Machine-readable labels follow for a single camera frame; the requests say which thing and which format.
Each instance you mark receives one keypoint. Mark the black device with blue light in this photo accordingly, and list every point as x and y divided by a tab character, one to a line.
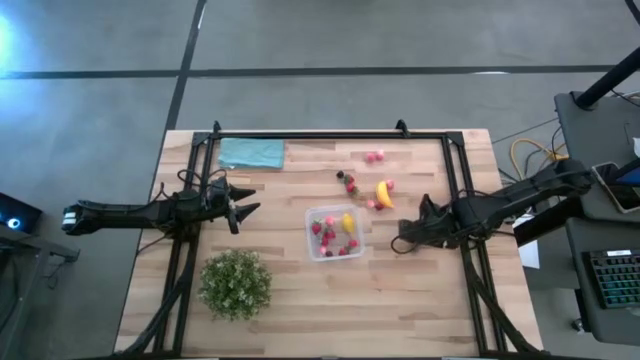
20	215

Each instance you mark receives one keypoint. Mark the dark tablet with blue screen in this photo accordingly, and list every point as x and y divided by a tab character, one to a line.
632	175

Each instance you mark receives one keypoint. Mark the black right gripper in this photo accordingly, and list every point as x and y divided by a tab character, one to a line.
435	227

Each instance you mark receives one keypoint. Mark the backlit computer keyboard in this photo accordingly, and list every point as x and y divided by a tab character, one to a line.
617	277

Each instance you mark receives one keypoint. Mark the grey caster wheel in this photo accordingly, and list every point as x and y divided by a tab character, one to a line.
578	325

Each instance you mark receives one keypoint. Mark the yellow toy lemon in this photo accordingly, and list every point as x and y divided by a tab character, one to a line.
348	223

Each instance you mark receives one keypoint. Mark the black desk beam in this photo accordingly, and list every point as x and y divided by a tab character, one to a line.
545	227

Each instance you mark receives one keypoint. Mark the red toy cherry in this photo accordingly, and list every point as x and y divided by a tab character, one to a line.
353	243

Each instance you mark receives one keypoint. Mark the teal folded cloth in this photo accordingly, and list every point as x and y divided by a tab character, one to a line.
250	152

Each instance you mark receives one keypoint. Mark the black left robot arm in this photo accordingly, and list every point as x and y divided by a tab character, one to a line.
115	216

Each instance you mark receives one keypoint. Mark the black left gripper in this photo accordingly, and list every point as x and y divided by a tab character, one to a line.
217	202

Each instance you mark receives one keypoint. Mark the white paper sheet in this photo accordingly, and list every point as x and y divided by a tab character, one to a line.
530	255

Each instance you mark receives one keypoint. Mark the black slanted pole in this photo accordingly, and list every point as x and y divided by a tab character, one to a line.
607	80

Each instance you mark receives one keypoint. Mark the black smartphone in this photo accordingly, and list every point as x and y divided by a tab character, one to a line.
620	197

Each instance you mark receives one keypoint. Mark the clear plastic tupperware container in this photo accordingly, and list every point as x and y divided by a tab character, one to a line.
358	215

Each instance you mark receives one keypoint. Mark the grey desk with pole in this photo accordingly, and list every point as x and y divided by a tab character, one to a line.
590	135

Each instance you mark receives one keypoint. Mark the green potted plant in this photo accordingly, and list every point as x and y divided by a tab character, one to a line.
235	285

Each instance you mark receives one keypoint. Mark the small white paper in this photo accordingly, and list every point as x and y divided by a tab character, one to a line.
637	147

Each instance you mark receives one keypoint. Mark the grey metal stand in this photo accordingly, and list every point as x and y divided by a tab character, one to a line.
30	245

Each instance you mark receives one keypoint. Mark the yellow toy banana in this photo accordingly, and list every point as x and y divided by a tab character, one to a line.
383	196

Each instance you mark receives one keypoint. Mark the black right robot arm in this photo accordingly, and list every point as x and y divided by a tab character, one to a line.
520	192

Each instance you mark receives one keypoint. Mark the black metal table frame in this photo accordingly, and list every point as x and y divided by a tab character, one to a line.
325	135

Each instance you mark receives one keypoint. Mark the grey desk with keyboard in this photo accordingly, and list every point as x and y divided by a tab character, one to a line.
615	325

